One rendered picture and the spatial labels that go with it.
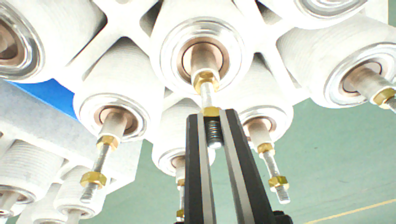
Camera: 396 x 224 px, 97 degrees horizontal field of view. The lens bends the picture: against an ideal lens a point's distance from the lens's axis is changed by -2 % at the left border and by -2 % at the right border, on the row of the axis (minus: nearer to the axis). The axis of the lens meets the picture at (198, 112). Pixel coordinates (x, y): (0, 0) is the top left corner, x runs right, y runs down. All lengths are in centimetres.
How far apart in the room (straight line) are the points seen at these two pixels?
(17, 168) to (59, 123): 10
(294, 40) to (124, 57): 21
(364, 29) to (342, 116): 55
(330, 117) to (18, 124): 81
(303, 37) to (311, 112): 45
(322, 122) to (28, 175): 78
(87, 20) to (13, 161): 30
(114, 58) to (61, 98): 25
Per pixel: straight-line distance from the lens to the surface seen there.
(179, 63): 16
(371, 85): 23
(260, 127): 23
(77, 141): 46
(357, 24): 24
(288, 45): 27
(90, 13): 25
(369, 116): 84
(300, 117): 68
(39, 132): 44
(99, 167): 18
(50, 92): 46
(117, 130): 20
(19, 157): 46
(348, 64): 22
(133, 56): 24
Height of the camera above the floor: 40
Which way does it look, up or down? 47 degrees down
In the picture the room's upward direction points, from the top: 175 degrees clockwise
